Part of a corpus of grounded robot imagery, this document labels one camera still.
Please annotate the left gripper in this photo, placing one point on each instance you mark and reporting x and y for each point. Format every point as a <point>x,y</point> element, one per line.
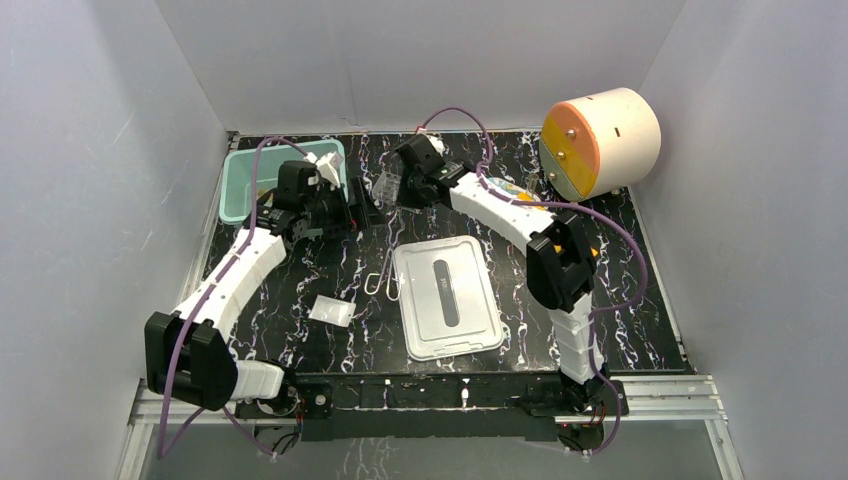
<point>354,201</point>

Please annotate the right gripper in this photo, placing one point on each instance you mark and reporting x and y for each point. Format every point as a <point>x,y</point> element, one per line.
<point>406,199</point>

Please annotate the clear plastic well plate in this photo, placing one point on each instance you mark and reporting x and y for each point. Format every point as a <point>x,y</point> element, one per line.
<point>386,190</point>

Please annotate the metal crucible tongs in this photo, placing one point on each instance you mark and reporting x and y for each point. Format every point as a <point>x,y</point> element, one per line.
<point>385,279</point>

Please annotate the small white plastic bag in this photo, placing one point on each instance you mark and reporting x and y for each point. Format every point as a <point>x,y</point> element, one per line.
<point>332,311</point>

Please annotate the white plastic box lid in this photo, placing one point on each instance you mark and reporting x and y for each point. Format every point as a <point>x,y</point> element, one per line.
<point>447,302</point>

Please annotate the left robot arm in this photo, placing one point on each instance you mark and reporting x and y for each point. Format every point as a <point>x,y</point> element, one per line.
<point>186,350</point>

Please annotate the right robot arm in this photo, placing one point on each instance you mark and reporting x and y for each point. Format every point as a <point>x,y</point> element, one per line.
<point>560,266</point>

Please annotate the blue packaged item card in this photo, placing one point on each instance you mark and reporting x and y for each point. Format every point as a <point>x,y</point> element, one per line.
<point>511,190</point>

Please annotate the teal plastic bin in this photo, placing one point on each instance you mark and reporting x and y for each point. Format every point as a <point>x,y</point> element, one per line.
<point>235,201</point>

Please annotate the yellow test tube rack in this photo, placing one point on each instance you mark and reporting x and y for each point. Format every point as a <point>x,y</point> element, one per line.
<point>593,250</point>

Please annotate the cylindrical drawer cabinet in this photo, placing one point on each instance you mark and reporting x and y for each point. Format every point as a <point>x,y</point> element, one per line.
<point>595,144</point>

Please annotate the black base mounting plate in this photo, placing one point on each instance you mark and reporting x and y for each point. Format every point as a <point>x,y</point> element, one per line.
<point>541,406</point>

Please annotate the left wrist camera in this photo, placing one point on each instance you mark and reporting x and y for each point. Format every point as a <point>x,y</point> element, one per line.
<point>328,167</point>

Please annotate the aluminium frame rail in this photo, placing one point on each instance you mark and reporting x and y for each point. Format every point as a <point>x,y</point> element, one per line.
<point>649,398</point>

